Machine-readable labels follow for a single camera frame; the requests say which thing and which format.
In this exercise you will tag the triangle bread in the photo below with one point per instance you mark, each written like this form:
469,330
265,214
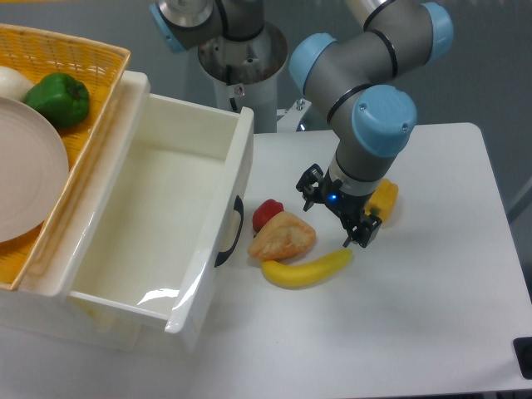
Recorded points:
284,236

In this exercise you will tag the black object at table edge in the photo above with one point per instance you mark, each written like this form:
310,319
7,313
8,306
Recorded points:
523,352

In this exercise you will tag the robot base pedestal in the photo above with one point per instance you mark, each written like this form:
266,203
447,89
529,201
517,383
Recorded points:
245,74

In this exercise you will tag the white open drawer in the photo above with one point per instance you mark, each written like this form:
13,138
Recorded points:
174,215

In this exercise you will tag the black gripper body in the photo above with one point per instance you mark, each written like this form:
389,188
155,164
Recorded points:
342,195

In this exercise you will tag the yellow bell pepper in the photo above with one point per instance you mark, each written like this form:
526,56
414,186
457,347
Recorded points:
383,200

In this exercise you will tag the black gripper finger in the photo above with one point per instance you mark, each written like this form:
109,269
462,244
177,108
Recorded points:
309,185
361,229

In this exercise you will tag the white drawer cabinet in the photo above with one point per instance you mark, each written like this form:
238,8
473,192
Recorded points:
43,303

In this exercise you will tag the pink plate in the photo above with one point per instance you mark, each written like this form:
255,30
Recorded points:
34,168

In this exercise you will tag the white onion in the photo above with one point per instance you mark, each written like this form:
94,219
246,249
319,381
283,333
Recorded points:
13,84

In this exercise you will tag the green bell pepper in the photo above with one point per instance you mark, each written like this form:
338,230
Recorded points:
61,99

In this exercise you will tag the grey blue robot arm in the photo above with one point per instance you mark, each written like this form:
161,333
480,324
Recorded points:
349,84

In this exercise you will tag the yellow woven basket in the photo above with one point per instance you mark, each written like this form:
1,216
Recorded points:
100,66

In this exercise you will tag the red bell pepper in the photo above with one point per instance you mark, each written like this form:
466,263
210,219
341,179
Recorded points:
265,212

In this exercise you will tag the yellow banana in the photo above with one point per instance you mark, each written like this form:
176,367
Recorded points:
308,274

